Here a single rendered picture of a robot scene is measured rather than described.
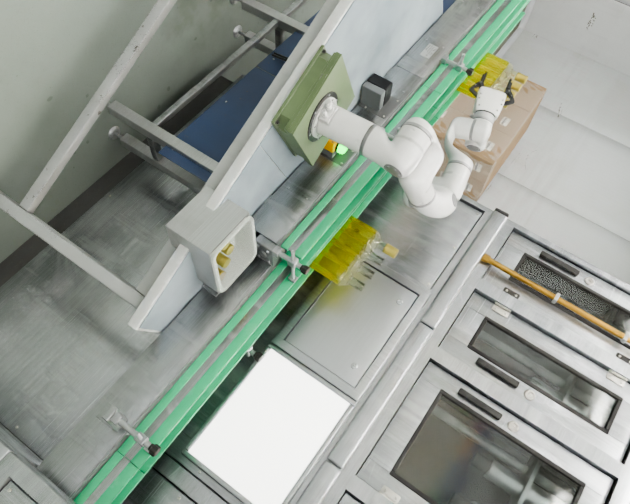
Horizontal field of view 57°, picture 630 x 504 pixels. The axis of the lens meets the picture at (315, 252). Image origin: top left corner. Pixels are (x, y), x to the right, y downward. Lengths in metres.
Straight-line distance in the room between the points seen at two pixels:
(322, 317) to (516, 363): 0.66
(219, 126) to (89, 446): 1.10
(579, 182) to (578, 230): 0.62
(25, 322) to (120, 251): 0.39
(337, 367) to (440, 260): 0.57
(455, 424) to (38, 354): 1.35
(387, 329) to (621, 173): 5.33
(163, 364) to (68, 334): 0.46
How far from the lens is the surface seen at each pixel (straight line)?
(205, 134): 2.09
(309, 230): 1.83
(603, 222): 6.55
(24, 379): 2.10
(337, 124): 1.68
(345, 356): 1.92
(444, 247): 2.21
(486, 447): 1.97
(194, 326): 1.78
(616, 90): 7.94
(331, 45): 1.78
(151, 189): 2.34
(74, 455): 1.74
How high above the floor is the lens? 1.48
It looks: 16 degrees down
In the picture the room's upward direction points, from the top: 122 degrees clockwise
